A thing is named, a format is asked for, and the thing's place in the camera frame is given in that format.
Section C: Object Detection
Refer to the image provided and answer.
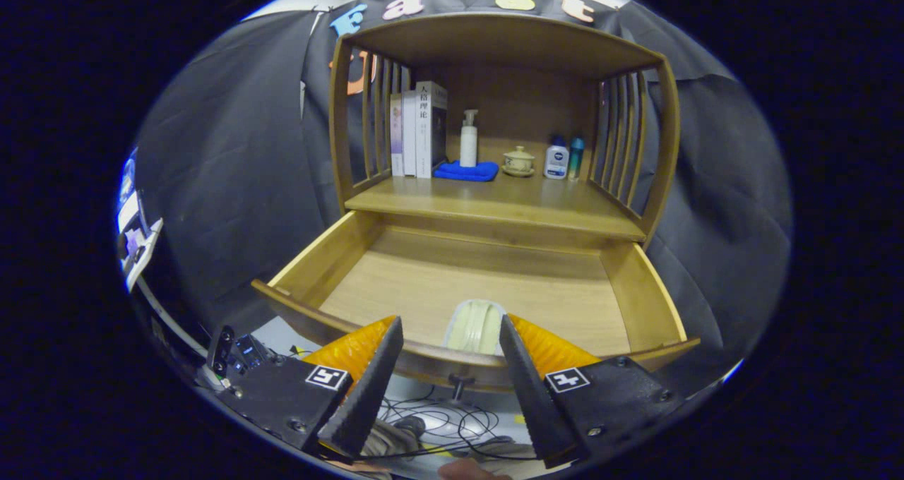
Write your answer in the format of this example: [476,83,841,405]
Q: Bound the white device on stand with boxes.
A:
[117,148,165,294]

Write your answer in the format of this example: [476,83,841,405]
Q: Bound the black floor cables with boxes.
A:
[374,385,537,463]

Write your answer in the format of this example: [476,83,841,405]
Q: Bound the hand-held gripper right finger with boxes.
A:
[499,313,686,469]

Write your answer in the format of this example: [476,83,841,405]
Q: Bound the wooden cabinet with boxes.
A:
[328,12,682,255]

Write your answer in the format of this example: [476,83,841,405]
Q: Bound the blue folded cloth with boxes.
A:
[432,160,500,183]

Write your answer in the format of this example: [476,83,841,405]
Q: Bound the grey bundle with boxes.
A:
[364,415,428,460]

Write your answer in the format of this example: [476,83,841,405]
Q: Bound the thick white book with portrait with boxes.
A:
[415,80,448,179]

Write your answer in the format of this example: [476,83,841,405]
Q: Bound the white lotion bottle blue cap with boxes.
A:
[543,136,570,181]

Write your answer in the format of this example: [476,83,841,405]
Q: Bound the black power strip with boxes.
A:
[207,325,273,380]

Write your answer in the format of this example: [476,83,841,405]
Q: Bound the cream lidded tea cup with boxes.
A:
[501,145,536,178]

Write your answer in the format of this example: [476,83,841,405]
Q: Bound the pale purple book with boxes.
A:
[390,92,405,177]

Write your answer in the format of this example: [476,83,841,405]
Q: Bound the white pump bottle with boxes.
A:
[459,109,480,168]

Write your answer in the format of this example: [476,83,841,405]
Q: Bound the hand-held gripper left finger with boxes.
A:
[212,316,405,460]

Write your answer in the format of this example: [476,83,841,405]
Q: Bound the thin white book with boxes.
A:
[401,89,419,177]

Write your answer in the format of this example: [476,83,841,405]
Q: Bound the wooden countertop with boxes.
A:
[344,171,647,242]

